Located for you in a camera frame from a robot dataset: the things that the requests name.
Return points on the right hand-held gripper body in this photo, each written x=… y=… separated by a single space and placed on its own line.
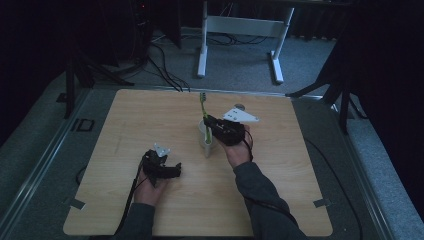
x=230 y=128

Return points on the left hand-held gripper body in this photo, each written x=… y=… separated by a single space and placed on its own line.
x=155 y=166

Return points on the green toothbrush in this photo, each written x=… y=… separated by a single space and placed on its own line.
x=203 y=106

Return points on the white cup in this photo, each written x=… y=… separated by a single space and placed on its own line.
x=207 y=148

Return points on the person's right hand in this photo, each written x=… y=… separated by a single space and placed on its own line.
x=238 y=153

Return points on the person's left hand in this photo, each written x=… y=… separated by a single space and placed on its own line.
x=150 y=193

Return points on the small grey round object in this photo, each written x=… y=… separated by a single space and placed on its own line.
x=239 y=106

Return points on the grey tape piece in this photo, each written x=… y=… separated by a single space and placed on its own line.
x=76 y=203
x=322 y=202

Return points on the dark computer tower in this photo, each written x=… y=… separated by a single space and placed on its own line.
x=143 y=30

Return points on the black tripod stand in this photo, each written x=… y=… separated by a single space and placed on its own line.
x=71 y=83
x=343 y=90

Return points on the black rectangular frame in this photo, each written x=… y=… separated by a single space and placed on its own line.
x=85 y=125

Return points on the white desk frame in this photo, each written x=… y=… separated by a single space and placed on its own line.
x=243 y=26

